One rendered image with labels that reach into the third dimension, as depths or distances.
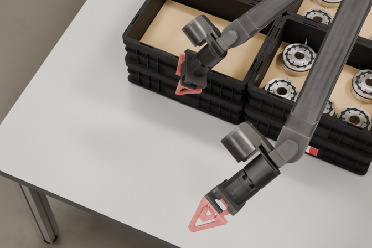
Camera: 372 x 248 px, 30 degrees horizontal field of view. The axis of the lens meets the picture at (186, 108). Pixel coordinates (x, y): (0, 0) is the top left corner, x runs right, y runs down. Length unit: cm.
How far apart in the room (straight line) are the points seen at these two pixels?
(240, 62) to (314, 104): 79
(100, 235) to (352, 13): 166
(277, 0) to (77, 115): 78
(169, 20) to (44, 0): 133
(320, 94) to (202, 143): 81
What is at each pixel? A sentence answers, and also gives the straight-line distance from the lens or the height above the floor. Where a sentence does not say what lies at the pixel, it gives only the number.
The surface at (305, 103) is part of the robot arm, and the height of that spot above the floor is 141.
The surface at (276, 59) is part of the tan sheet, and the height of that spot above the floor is 83.
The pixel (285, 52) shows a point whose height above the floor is 86.
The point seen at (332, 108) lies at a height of 86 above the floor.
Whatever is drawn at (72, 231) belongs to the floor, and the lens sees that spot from 274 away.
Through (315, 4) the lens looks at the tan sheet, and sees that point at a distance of 227.
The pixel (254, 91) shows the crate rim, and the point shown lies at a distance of 192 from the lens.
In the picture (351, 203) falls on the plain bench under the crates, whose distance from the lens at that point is 205.
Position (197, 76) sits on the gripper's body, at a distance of 180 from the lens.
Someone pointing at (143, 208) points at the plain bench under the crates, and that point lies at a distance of 198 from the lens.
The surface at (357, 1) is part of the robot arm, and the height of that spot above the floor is 154.
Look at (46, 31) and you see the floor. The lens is 329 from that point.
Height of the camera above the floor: 250
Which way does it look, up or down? 57 degrees down
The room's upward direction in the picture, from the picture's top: 1 degrees clockwise
